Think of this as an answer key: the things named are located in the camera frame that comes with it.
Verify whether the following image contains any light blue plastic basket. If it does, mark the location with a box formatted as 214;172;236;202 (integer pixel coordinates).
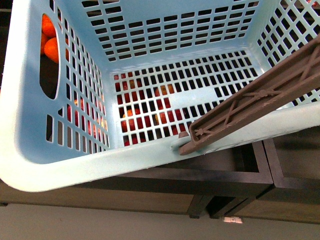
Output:
0;0;320;192

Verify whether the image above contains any brown basket handle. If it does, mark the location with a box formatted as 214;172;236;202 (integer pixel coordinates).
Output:
179;37;320;156

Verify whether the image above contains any orange fruit lower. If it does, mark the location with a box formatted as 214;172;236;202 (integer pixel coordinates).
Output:
44;37;59;64

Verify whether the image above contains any orange fruit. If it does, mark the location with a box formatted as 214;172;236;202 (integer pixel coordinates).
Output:
41;14;57;38
44;37;59;64

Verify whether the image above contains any dark wooden produce shelf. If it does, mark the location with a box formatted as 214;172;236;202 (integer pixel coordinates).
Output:
0;127;320;224

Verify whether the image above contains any orange fruit upper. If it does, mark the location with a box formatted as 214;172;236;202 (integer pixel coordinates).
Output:
41;14;57;38

